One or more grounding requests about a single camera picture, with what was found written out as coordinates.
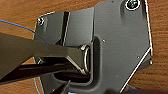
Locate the grey robot torso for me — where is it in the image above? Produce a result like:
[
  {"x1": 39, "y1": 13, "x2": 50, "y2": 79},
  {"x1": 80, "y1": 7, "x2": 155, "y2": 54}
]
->
[{"x1": 0, "y1": 31, "x2": 92, "y2": 84}]

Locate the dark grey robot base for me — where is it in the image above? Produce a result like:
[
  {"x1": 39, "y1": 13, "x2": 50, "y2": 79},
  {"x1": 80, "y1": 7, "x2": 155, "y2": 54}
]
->
[{"x1": 34, "y1": 0, "x2": 154, "y2": 94}]

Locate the thin blue cable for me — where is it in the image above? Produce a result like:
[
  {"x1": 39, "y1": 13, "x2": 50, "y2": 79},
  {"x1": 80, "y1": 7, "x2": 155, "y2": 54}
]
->
[{"x1": 0, "y1": 19, "x2": 36, "y2": 34}]

